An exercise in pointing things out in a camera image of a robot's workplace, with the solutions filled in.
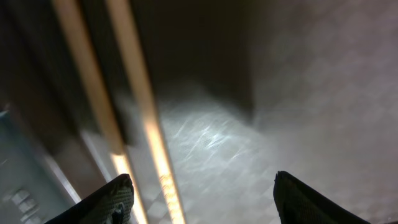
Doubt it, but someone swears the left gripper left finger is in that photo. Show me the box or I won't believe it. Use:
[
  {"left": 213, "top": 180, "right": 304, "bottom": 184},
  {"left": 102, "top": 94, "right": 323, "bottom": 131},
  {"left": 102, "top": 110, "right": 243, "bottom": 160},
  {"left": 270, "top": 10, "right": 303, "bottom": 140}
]
[{"left": 45, "top": 174, "right": 134, "bottom": 224}]

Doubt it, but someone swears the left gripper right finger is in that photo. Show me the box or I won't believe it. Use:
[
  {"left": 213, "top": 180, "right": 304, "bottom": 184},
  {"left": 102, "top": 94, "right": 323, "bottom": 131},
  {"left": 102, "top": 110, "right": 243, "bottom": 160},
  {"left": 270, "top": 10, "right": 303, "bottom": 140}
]
[{"left": 273, "top": 171, "right": 367, "bottom": 224}]

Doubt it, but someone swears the wooden chopstick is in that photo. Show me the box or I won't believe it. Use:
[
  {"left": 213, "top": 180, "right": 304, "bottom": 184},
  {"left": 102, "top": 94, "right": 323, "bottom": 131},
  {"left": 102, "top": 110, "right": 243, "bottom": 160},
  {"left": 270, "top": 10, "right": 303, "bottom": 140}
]
[
  {"left": 52, "top": 0, "right": 148, "bottom": 223},
  {"left": 106, "top": 0, "right": 186, "bottom": 224}
]

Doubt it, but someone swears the grey dishwasher rack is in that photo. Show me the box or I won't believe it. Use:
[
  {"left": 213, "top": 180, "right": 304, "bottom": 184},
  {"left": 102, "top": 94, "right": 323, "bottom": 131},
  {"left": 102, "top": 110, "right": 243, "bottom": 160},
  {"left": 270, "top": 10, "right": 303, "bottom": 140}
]
[{"left": 1, "top": 111, "right": 70, "bottom": 224}]

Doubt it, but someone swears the brown serving tray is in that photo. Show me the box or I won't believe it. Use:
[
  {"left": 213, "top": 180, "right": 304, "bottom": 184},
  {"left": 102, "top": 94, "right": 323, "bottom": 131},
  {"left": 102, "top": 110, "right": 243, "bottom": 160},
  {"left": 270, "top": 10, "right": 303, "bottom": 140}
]
[{"left": 1, "top": 1, "right": 397, "bottom": 223}]

